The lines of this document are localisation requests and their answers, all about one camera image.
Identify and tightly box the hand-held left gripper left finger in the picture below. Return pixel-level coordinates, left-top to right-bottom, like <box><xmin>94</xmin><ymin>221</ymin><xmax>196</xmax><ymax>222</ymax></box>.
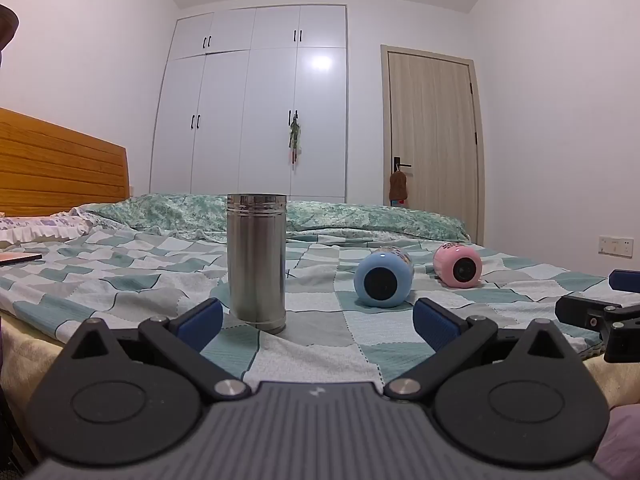
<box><xmin>60</xmin><ymin>298</ymin><xmax>252</xmax><ymax>402</ymax></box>

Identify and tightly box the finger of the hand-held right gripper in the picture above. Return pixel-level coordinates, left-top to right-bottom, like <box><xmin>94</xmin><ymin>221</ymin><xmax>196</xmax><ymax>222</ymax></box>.
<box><xmin>555</xmin><ymin>294</ymin><xmax>640</xmax><ymax>364</ymax></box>
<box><xmin>608</xmin><ymin>269</ymin><xmax>640</xmax><ymax>294</ymax></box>

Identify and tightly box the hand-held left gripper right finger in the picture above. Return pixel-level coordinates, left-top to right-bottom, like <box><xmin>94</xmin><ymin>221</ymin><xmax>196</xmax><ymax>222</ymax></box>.
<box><xmin>384</xmin><ymin>298</ymin><xmax>582</xmax><ymax>402</ymax></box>

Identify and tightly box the pink cup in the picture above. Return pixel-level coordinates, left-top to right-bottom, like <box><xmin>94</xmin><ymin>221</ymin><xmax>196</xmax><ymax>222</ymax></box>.
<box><xmin>432</xmin><ymin>242</ymin><xmax>483</xmax><ymax>289</ymax></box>

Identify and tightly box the blue cup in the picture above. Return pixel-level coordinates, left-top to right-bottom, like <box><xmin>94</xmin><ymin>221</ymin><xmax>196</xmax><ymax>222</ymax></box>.
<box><xmin>353</xmin><ymin>246</ymin><xmax>415</xmax><ymax>308</ymax></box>

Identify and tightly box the stainless steel cup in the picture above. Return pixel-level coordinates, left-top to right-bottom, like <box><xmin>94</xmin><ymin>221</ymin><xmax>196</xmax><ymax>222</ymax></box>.
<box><xmin>226</xmin><ymin>193</ymin><xmax>288</xmax><ymax>334</ymax></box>

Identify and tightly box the checkered green bed blanket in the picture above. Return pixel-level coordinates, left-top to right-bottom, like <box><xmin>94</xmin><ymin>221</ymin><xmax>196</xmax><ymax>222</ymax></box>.
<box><xmin>0</xmin><ymin>232</ymin><xmax>621</xmax><ymax>383</ymax></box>

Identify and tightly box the green floral quilt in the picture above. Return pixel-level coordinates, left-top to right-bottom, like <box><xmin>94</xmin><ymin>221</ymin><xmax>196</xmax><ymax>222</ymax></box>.
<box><xmin>82</xmin><ymin>193</ymin><xmax>471</xmax><ymax>242</ymax></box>

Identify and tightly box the pink cloth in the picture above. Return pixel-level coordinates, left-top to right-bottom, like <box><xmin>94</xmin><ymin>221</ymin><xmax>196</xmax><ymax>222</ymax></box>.
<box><xmin>592</xmin><ymin>404</ymin><xmax>640</xmax><ymax>480</ymax></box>

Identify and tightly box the brown hanging pouch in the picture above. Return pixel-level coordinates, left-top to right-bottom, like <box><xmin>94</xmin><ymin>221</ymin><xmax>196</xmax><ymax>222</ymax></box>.
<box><xmin>389</xmin><ymin>170</ymin><xmax>409</xmax><ymax>208</ymax></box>

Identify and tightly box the light wooden door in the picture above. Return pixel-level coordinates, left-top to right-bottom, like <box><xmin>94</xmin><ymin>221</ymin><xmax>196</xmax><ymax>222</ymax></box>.
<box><xmin>380</xmin><ymin>44</ymin><xmax>487</xmax><ymax>247</ymax></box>

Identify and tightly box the floral ruffled pillow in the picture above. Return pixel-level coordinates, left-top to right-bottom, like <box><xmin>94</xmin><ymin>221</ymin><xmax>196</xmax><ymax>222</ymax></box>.
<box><xmin>0</xmin><ymin>208</ymin><xmax>103</xmax><ymax>250</ymax></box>

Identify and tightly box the phone on bed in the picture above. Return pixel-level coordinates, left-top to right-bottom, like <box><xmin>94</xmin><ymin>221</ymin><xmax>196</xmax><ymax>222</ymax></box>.
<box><xmin>0</xmin><ymin>253</ymin><xmax>44</xmax><ymax>267</ymax></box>

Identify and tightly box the green hanging ornament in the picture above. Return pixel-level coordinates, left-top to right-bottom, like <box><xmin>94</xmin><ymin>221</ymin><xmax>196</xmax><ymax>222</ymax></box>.
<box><xmin>287</xmin><ymin>119</ymin><xmax>302</xmax><ymax>165</ymax></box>

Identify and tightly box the wooden headboard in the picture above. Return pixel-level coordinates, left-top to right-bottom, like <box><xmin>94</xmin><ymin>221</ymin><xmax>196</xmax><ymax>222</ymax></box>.
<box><xmin>0</xmin><ymin>107</ymin><xmax>131</xmax><ymax>217</ymax></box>

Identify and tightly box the white wardrobe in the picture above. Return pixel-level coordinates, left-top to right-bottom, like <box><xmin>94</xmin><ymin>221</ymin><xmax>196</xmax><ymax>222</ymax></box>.
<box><xmin>149</xmin><ymin>4</ymin><xmax>349</xmax><ymax>200</ymax></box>

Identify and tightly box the dark round object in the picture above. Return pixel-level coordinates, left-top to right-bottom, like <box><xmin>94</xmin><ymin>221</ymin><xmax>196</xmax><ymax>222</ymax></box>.
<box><xmin>0</xmin><ymin>3</ymin><xmax>20</xmax><ymax>52</ymax></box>

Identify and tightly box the white wall socket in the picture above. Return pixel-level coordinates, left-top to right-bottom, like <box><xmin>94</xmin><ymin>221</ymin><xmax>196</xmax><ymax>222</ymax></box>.
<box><xmin>599</xmin><ymin>235</ymin><xmax>634</xmax><ymax>257</ymax></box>

